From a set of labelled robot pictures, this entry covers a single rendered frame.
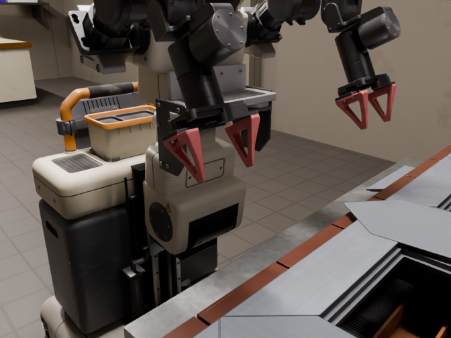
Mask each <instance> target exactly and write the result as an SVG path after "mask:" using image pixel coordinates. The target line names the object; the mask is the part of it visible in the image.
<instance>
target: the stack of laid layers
mask: <svg viewBox="0 0 451 338"><path fill-rule="evenodd" d="M433 208H436V209H441V210H444V211H449V212H451V195H450V196H448V197H447V198H446V199H445V200H444V201H443V202H442V203H441V204H440V205H438V206H437V207H433ZM402 262H407V263H408V264H411V265H414V266H417V267H419V268H422V269H424V270H427V271H429V272H432V273H434V274H437V275H439V276H442V277H445V278H447V279H449V280H451V259H450V258H447V257H444V256H440V255H438V254H435V253H431V252H428V251H425V250H422V249H418V248H416V247H411V246H409V245H405V244H402V243H398V244H397V245H396V246H394V247H393V248H392V249H391V250H390V251H389V252H388V253H387V254H385V255H384V256H383V257H382V258H381V259H380V260H379V261H378V262H377V263H376V264H375V265H374V266H373V267H372V268H371V269H370V270H369V271H367V272H366V273H365V274H364V275H363V276H362V277H361V278H360V279H359V280H357V281H356V282H355V283H354V284H353V285H352V286H351V287H350V288H349V289H347V291H345V293H343V295H341V296H340V297H339V298H338V299H337V300H336V301H335V302H334V303H333V304H331V305H330V306H329V307H328V308H327V309H326V310H325V311H324V312H323V313H322V314H320V315H318V316H319V317H321V318H323V319H325V320H327V321H328V322H330V323H332V324H334V325H335V326H337V327H339V326H340V325H341V324H342V323H343V322H344V321H345V320H346V319H347V318H348V317H349V316H350V315H351V314H352V313H353V312H354V311H355V310H356V309H357V308H358V307H359V306H360V305H361V304H362V303H363V302H364V301H365V300H366V299H367V298H368V297H369V295H370V294H371V293H372V292H373V291H374V290H375V289H376V288H377V287H378V286H379V285H380V284H381V283H382V282H383V281H384V280H385V279H386V278H387V277H388V276H389V275H390V274H391V273H392V272H393V271H394V270H395V269H396V268H397V267H398V266H399V265H400V264H401V263H402Z"/></svg>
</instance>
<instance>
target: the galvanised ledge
mask: <svg viewBox="0 0 451 338"><path fill-rule="evenodd" d="M423 162H424V161H421V160H416V159H412V158H407V157H406V158H404V159H402V160H401V161H399V162H398V163H396V164H394V165H392V166H391V167H389V168H387V169H386V170H384V171H382V172H381V173H379V174H377V175H376V176H374V177H372V178H371V179H370V180H367V181H366V182H364V183H363V184H361V185H360V186H357V187H356V188H354V189H353V190H351V191H350V192H347V193H346V194H344V195H343V196H341V197H340V198H338V199H336V200H334V201H333V202H331V203H330V204H328V205H326V206H324V207H323V208H321V209H320V210H318V211H316V212H314V213H313V214H311V215H310V216H308V217H306V218H304V219H303V220H301V221H300V222H298V223H296V224H294V225H293V226H291V227H289V228H288V229H286V230H284V231H283V232H281V233H279V234H278V235H276V236H274V237H273V238H271V239H269V240H268V241H266V242H264V243H263V244H261V245H259V246H258V247H256V248H254V249H253V250H251V251H249V252H248V253H246V254H244V255H243V256H241V257H239V258H238V259H236V260H234V261H233V262H231V263H229V264H228V265H226V266H224V267H223V268H221V269H219V270H218V271H216V272H214V273H213V274H211V275H210V276H208V277H206V278H204V279H203V280H201V281H200V282H198V283H196V284H194V285H193V286H191V287H190V288H188V289H186V290H184V291H183V292H181V293H180V294H178V295H176V296H174V297H173V298H171V299H170V300H168V301H166V302H164V303H163V304H161V305H160V306H158V307H156V308H154V309H153V310H151V311H150V312H148V313H146V314H145V315H143V316H141V317H140V318H138V319H136V320H135V321H133V322H131V323H130V324H128V325H126V326H124V327H123V331H124V337H125V338H162V337H163V336H165V335H166V334H168V333H170V332H171V331H172V330H174V329H176V328H177V327H178V326H180V325H182V324H183V323H184V322H186V321H188V320H189V319H190V318H192V317H194V316H195V317H196V318H197V314H198V313H199V312H201V311H202V310H203V309H205V308H207V307H208V306H209V305H211V304H213V303H214V302H215V301H217V300H219V299H220V298H221V297H223V296H225V295H226V294H227V293H229V292H231V291H232V290H233V289H235V288H237V287H238V286H239V285H241V284H243V283H244V282H245V281H247V280H249V279H250V278H251V277H253V276H255V275H256V274H257V273H259V272H261V271H262V270H263V269H265V268H267V267H268V266H269V265H271V264H272V263H274V262H275V263H276V262H277V260H278V259H280V258H281V257H283V256H284V255H286V254H287V253H289V252H290V251H292V250H293V249H295V248H296V247H298V246H299V245H301V244H302V243H304V242H305V241H307V240H308V239H310V238H311V237H313V236H314V235H316V234H317V233H319V232H320V231H322V230H323V229H325V228H326V227H328V226H329V225H332V223H334V222H335V221H337V220H338V219H339V218H341V217H343V216H344V215H345V214H347V213H349V212H350V211H349V210H348V208H347V207H346V206H345V205H344V204H343V203H350V202H362V201H367V200H368V199H369V198H371V197H373V196H374V195H375V194H377V193H378V192H371V191H369V190H366V189H367V188H369V187H370V186H372V185H374V184H375V183H377V182H378V181H380V180H382V179H383V178H385V177H387V176H388V175H390V174H392V173H393V172H395V171H396V170H398V169H400V168H402V167H403V166H404V165H406V166H410V167H414V168H416V167H417V166H419V165H420V164H422V163H423Z"/></svg>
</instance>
